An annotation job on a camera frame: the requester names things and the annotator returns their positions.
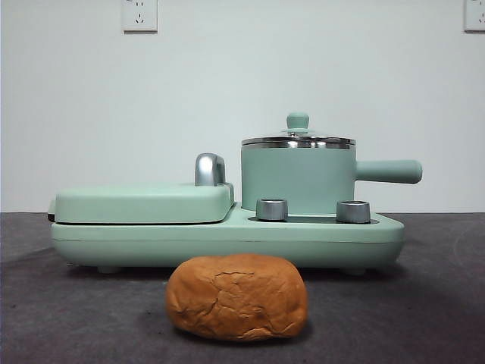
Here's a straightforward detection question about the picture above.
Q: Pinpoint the glass pot lid green knob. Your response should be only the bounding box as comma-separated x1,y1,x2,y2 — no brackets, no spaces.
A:
241,111,356,149

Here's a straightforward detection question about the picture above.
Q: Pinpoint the brown potato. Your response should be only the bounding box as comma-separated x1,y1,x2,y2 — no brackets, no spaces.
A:
165,253,308,342

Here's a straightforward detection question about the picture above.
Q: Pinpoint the mint green grill lid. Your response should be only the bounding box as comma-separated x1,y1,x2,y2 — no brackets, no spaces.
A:
48,180,236,225

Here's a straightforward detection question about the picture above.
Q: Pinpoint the silver control knob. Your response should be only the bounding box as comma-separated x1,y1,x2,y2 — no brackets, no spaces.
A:
336,200,371,224
255,198,289,221

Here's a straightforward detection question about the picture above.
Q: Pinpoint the mint green breakfast maker base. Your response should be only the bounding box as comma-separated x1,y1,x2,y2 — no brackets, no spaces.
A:
50,202,405,275

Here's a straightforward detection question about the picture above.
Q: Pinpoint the chrome grill lid handle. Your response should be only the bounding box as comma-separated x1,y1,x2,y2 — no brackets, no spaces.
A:
194,152,227,187

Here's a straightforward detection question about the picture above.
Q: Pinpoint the mint green handled pot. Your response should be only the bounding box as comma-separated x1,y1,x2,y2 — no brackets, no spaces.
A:
240,143,423,214

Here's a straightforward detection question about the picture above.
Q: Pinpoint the white wall socket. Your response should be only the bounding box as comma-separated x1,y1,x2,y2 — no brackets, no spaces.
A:
121,0,158,33
464,0,485,33

